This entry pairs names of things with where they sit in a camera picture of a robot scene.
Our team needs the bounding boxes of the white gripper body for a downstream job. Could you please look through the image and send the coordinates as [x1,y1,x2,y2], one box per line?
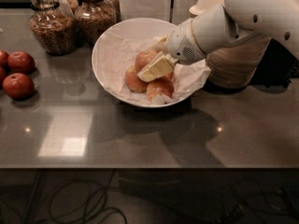
[166,19,206,64]

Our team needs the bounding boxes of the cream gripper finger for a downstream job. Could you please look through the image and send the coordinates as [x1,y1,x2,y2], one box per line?
[137,51,178,82]
[154,36,167,47]

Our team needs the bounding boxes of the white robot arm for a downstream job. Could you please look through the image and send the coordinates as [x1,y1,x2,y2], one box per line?
[138,0,299,82]

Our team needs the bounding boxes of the white bowl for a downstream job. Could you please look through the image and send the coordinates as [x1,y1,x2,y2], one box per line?
[91,17,200,108]

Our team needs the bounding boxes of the red apple back left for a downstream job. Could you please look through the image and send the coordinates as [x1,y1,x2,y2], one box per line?
[7,51,36,74]

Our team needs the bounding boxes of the red apple front left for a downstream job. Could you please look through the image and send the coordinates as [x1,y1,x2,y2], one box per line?
[2,73,35,100]

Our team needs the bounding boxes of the red apple at edge upper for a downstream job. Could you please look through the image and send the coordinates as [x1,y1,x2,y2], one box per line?
[0,49,8,68]

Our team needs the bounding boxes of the white paper liner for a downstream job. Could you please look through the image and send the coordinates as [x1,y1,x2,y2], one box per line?
[92,32,210,107]

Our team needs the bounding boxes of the rear stack of paper bowls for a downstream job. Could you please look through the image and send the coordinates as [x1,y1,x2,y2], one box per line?
[189,0,224,18]

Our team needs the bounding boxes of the stack of paper bowls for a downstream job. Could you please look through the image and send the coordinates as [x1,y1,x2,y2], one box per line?
[206,36,270,90]
[189,0,224,18]

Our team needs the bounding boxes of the front stack of paper bowls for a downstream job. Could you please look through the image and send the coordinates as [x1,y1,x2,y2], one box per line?
[206,36,270,90]

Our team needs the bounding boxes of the right glass granola jar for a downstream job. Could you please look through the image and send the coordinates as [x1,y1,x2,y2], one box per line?
[75,0,117,45]

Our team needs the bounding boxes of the glass granola jar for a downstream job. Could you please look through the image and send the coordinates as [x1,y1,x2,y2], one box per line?
[28,0,76,55]
[75,0,117,45]

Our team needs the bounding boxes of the left glass granola jar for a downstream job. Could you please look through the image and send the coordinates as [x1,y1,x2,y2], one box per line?
[28,0,76,55]

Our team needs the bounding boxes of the black cable on floor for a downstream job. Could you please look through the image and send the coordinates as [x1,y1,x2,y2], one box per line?
[18,168,129,224]

